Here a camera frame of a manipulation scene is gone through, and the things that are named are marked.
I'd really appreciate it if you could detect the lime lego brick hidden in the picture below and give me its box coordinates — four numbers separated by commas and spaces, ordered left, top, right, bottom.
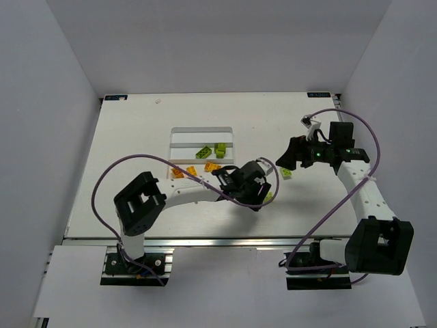
280, 167, 292, 180

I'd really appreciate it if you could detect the lime small lego brick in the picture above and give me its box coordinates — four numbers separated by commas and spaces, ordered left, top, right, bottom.
264, 192, 273, 202

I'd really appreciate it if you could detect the orange lego brick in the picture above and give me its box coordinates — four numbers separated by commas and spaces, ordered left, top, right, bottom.
204, 162, 222, 172

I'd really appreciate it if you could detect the lime square lego brick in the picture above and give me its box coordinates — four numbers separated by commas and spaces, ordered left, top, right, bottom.
214, 143, 227, 159

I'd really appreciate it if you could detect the lime long lego brick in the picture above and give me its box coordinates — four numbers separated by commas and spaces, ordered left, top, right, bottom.
195, 146, 212, 159

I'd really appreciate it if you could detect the yellow lego brick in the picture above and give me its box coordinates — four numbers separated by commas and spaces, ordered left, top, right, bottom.
186, 166, 198, 176

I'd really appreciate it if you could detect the orange rounded lego piece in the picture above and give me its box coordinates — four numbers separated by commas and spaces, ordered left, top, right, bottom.
171, 168, 184, 179

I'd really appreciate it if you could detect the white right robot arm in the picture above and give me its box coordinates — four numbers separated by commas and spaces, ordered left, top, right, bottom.
277, 118, 414, 275

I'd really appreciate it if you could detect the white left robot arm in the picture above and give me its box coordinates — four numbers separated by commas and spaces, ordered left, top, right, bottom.
114, 159, 274, 260

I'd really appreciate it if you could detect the blue right corner label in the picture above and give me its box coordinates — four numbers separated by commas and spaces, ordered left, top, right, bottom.
307, 92, 331, 98

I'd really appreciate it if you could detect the blue corner label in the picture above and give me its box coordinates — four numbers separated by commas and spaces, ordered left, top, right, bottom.
104, 94, 128, 101
307, 92, 331, 98

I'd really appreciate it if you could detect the white three-compartment tray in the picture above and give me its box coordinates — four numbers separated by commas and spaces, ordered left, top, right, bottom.
167, 126, 236, 178

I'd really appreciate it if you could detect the blue left corner label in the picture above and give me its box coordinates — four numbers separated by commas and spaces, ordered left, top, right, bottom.
104, 94, 128, 101

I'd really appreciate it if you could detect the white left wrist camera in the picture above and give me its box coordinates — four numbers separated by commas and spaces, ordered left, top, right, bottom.
255, 157, 276, 176

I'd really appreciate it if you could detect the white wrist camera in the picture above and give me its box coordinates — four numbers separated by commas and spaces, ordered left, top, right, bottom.
255, 157, 276, 176
301, 115, 321, 141

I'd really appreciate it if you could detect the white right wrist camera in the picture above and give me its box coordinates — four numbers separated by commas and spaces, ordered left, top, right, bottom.
301, 115, 321, 141

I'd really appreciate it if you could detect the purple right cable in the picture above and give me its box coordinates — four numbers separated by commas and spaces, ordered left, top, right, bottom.
285, 108, 382, 286

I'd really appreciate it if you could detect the purple cable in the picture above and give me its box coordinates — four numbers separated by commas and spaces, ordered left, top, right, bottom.
285, 108, 382, 286
91, 154, 281, 286

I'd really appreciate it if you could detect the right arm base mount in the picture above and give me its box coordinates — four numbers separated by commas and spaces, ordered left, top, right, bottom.
278, 252, 352, 290

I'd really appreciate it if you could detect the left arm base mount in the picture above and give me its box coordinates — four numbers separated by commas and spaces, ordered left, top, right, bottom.
100, 249, 171, 287

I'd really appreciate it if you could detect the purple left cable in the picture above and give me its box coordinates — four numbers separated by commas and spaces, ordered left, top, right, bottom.
91, 154, 281, 286

